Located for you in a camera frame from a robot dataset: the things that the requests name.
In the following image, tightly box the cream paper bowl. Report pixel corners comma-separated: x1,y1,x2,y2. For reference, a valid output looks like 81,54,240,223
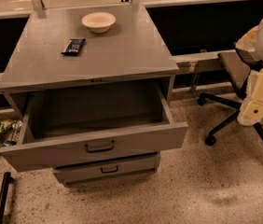
81,12,116,34

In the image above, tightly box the grey bottom drawer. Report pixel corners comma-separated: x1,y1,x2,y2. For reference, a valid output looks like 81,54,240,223
53,152,160,186

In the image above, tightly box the black stand base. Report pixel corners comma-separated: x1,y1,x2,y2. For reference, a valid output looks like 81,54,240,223
0,172,13,224

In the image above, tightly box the grey drawer cabinet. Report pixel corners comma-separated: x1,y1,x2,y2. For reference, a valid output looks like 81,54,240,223
0,3,180,185

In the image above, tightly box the dark blue snack bar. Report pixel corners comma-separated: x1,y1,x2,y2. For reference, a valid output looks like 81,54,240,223
62,38,86,56

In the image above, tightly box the black office chair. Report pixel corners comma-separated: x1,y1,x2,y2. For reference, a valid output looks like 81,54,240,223
197,49,263,146

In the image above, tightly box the grey top drawer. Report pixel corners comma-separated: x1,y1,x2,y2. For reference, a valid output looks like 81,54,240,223
0,81,187,172

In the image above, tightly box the left metal frame post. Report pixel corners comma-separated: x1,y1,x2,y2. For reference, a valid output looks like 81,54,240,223
31,0,45,16

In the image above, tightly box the grey drawer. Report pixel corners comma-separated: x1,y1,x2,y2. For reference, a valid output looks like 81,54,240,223
0,81,187,172
53,152,160,186

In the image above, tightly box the green chip bag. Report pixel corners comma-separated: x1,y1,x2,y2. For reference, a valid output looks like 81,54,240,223
0,119,15,139

